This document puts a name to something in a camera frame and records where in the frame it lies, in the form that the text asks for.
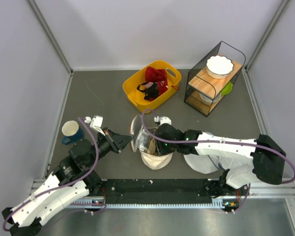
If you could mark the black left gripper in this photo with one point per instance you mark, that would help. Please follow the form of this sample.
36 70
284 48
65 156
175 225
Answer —
117 141

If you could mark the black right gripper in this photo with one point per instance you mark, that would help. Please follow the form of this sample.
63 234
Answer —
162 150

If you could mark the cream bag with brown zipper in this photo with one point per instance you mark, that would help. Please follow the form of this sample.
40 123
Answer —
146 144

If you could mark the red bra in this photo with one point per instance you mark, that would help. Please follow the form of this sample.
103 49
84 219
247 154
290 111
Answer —
156 79

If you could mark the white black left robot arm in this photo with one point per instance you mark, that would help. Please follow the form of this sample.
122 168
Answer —
72 179

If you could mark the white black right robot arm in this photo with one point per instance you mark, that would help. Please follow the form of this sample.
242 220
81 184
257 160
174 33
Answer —
242 161

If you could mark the beige bra in bag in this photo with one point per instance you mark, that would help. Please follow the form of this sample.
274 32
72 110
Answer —
152 148

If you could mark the black and pink bra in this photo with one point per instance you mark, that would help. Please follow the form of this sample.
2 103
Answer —
151 90

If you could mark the white mesh laundry bag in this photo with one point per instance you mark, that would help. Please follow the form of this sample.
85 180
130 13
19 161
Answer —
209 161

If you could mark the blue mug white inside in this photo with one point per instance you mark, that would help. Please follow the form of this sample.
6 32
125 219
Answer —
72 132

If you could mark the white lower bowl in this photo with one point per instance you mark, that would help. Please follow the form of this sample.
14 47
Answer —
208 100

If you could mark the yellow plastic basket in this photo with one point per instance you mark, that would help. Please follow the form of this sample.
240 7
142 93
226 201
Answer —
133 87

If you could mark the green plate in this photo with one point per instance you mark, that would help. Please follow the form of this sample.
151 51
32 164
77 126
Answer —
227 89

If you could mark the white scalloped bowl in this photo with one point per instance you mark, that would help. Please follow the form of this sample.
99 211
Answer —
219 67

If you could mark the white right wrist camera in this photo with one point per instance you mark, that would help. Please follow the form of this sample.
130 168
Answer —
162 120

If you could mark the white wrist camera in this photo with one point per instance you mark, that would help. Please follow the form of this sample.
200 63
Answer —
94 123
162 120

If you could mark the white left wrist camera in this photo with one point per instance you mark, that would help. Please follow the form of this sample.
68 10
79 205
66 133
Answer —
94 123

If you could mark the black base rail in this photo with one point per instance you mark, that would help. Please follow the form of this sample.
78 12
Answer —
161 191

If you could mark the black wire wooden shelf rack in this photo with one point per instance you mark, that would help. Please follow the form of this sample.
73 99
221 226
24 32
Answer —
198 80

